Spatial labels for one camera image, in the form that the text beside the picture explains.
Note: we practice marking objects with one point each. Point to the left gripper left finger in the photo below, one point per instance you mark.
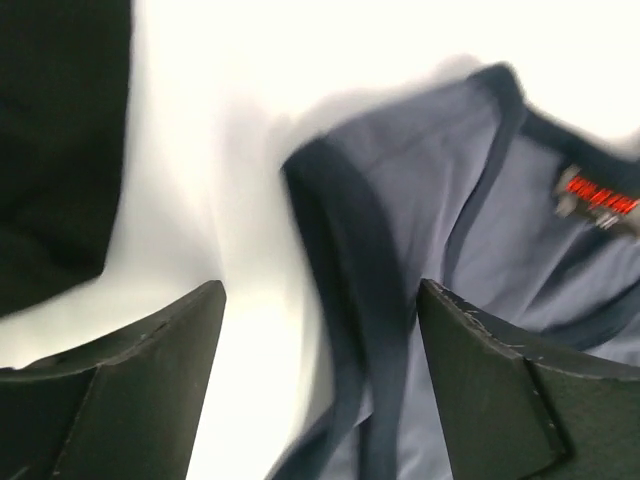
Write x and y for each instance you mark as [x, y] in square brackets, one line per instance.
[123, 407]

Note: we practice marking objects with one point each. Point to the blue graphic tank top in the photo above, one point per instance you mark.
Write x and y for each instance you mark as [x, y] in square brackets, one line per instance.
[468, 186]

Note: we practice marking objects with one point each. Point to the black garment on table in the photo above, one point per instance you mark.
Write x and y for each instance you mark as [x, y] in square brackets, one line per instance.
[64, 91]

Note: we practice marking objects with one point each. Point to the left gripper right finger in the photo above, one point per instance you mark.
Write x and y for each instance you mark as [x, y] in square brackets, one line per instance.
[513, 405]

